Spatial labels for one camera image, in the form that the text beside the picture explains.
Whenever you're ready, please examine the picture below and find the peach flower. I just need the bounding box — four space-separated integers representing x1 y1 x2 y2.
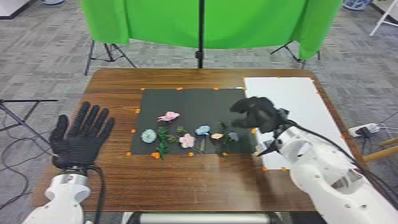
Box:
209 132 230 156

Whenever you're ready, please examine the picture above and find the black stand pole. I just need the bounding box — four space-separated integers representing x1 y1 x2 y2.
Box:
193 0 207 70

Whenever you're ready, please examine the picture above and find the pink flower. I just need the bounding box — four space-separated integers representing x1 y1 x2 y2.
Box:
156 111 180 123
175 133 205 155

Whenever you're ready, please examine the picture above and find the light blue flower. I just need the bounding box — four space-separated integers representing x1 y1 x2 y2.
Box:
138 128 159 145

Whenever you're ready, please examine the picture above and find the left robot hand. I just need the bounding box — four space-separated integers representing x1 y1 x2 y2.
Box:
47 101 116 170

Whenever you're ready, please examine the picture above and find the black cable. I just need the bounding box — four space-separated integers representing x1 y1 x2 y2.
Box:
283 119 398 208

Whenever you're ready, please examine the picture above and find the pale grey bar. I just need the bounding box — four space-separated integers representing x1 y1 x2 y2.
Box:
125 212 287 224

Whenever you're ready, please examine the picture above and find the black tripod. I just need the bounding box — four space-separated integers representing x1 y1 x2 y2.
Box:
83 39 138 77

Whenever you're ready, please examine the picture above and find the dark mat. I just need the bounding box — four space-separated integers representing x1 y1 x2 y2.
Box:
129 88 259 156

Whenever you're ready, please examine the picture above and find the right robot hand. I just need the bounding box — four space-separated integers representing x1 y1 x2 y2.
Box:
227 96 292 133

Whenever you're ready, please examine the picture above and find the grey blue flower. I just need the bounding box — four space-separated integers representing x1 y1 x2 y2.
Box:
225 131 241 143

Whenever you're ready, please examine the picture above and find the green sprig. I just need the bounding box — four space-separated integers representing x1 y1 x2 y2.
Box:
152 125 179 161

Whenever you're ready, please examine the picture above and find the white power strip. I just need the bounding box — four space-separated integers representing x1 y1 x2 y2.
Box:
346 122 381 138

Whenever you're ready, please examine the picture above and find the white sheet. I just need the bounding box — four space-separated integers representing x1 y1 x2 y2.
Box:
241 76 351 172

